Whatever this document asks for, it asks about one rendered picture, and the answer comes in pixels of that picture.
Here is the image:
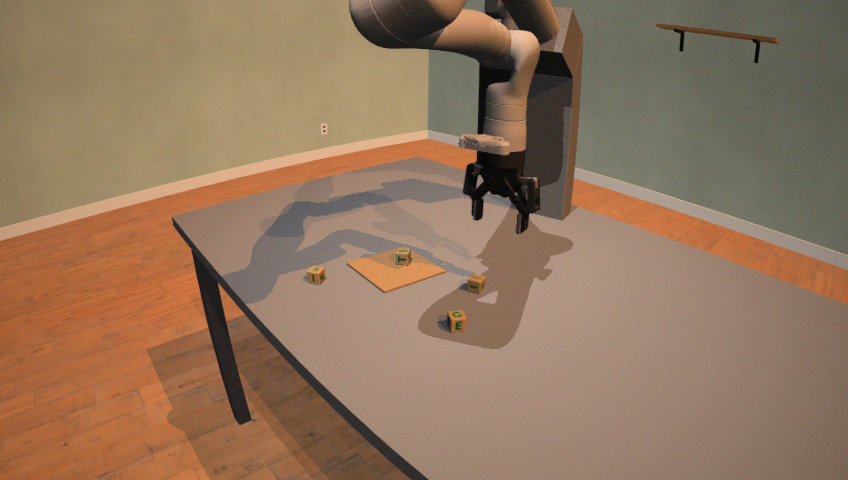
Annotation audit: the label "orange flat mat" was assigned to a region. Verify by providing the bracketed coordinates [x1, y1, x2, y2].
[347, 248, 446, 293]

